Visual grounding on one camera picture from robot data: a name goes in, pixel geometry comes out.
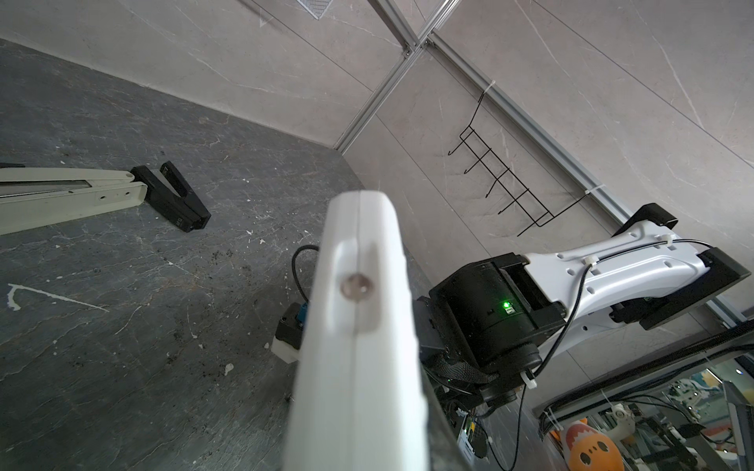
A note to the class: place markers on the white remote control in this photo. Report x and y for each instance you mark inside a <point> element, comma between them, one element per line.
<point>358,397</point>

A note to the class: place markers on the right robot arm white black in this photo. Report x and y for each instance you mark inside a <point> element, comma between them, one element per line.
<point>495,325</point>

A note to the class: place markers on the grey black stapler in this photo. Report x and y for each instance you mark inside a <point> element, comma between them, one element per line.
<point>33,198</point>

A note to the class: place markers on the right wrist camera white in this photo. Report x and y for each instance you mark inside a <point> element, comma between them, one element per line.
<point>289,332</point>

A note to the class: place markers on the black wire hook rack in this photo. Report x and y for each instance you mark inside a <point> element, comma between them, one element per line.
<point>517,194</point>

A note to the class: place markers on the white cable tie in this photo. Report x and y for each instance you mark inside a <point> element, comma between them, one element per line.
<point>593,190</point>

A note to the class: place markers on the white wire mesh basket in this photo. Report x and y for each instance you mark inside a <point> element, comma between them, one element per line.
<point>316,8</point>

